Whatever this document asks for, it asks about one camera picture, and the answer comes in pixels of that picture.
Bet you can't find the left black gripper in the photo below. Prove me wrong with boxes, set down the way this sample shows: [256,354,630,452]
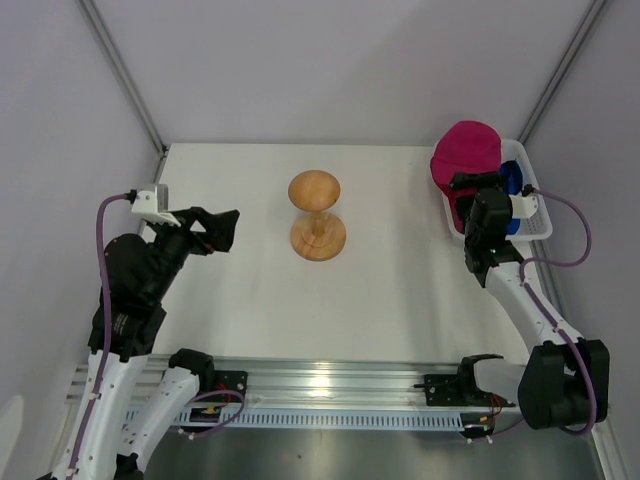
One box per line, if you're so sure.
[147,204,239,300]

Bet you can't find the pink cap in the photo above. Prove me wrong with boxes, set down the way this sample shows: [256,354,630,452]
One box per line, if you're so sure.
[444,186,478,234]
[430,120,502,191]

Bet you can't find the blue cap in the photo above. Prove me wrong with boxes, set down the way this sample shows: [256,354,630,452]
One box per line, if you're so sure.
[499,159,524,235]

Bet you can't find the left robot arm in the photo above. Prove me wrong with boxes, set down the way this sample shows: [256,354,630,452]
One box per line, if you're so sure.
[47,207,240,479]

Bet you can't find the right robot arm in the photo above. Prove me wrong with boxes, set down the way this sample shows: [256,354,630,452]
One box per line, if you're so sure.
[418,171,610,436]

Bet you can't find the white plastic basket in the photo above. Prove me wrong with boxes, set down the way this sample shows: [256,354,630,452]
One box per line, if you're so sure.
[441,139,553,245]

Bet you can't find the wooden hat stand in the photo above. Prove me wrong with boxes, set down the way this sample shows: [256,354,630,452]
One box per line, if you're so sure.
[288,170,346,262]

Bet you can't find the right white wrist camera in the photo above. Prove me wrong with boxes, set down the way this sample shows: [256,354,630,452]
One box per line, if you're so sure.
[509,184,539,220]

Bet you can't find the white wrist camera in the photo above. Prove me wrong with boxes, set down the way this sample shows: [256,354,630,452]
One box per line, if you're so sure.
[131,183,180,226]
[509,184,539,220]

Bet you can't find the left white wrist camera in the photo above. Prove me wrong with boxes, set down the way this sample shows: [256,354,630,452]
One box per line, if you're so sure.
[131,183,180,226]

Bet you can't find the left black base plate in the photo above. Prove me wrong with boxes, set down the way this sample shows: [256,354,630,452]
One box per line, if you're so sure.
[214,370,249,403]

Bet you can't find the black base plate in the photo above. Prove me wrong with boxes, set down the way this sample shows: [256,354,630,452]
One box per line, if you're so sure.
[413,372,515,408]
[214,370,249,403]

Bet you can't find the aluminium mounting rail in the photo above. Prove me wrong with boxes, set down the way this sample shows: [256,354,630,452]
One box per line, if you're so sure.
[66,351,510,413]

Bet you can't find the right frame post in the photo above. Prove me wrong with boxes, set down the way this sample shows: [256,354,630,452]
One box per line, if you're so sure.
[516,0,613,144]

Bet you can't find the frame post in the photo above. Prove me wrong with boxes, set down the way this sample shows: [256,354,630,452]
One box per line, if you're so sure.
[75,0,167,157]
[516,0,613,144]

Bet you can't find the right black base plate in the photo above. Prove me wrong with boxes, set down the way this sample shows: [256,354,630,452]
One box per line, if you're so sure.
[413,372,515,408]

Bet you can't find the white slotted cable duct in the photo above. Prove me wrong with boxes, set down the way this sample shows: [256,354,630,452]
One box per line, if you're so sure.
[119,408,464,431]

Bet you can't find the left frame post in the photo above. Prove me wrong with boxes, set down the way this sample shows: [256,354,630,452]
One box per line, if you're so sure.
[75,0,167,157]

